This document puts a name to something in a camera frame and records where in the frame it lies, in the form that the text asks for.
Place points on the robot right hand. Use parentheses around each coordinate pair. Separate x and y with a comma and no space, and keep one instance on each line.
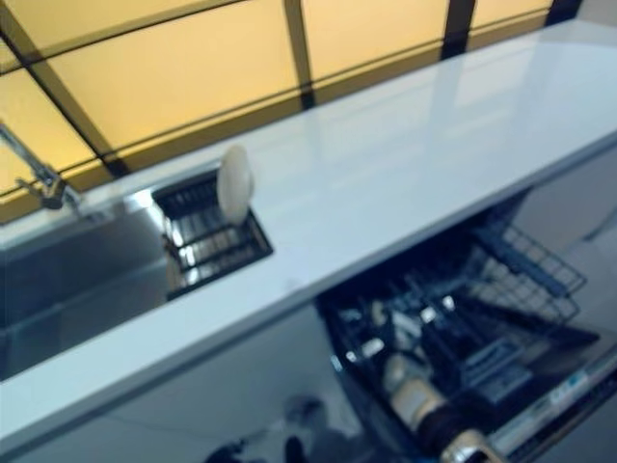
(400,337)

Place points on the cream round plate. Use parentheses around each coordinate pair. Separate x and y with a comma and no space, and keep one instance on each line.
(234,185)

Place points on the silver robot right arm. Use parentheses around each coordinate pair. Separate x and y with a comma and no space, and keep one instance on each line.
(424,400)

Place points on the black dishwasher door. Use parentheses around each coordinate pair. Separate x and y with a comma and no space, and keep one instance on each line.
(554,400)

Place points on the white cabinet door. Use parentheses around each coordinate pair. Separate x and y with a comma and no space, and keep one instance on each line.
(578,207)
(217,395)

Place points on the black dish drying rack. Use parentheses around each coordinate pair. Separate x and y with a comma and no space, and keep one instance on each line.
(217,251)

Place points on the stainless steel sink basin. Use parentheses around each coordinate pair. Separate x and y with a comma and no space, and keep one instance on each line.
(82,270)

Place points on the chrome gooseneck kitchen faucet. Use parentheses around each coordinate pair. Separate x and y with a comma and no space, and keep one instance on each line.
(45,185)

